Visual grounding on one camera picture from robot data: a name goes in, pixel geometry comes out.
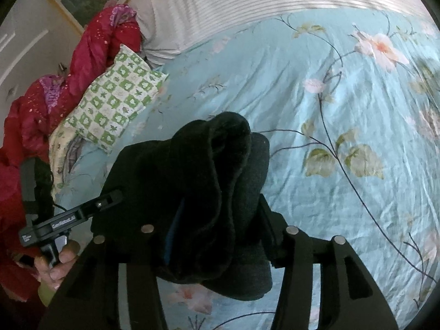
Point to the person's left hand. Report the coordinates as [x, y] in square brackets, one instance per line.
[63, 261]

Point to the light blue floral bedsheet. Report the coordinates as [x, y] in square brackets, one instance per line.
[309, 110]

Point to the cream patterned cloth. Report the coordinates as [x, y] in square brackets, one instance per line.
[63, 158]

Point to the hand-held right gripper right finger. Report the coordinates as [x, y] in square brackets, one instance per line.
[275, 240]

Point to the black pants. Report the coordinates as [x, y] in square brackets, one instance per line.
[206, 178]

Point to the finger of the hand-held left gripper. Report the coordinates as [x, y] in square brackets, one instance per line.
[108, 202]

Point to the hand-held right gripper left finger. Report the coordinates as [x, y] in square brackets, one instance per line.
[113, 247]

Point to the green checkered pillow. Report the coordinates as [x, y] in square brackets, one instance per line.
[117, 99]

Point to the red quilt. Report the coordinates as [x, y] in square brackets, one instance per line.
[92, 48]

